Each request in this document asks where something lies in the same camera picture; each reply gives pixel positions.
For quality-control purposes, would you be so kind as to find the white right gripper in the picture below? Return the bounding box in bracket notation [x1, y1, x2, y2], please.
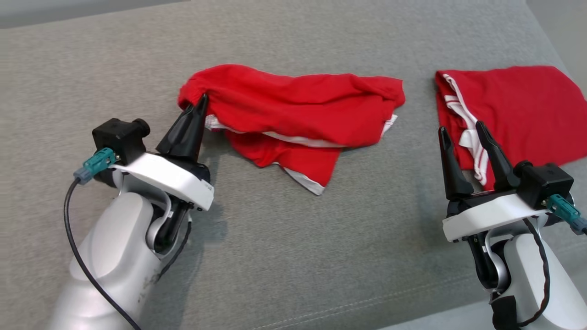
[438, 121, 549, 243]

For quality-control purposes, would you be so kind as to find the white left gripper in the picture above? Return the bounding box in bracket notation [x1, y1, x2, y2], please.
[112, 93, 215, 212]

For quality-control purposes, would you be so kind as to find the red Bulls 23 jersey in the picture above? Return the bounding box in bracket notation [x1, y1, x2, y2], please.
[435, 66, 587, 191]

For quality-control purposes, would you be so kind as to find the teal plug right camera cable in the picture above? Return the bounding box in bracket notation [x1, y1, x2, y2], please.
[541, 194, 587, 236]

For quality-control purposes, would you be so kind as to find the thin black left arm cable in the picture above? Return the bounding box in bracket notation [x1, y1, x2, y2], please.
[155, 219, 194, 281]

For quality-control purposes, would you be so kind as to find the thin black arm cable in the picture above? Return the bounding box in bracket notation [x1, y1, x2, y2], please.
[518, 219, 551, 329]
[155, 219, 194, 281]

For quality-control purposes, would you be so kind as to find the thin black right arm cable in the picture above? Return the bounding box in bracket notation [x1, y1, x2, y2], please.
[518, 219, 551, 329]

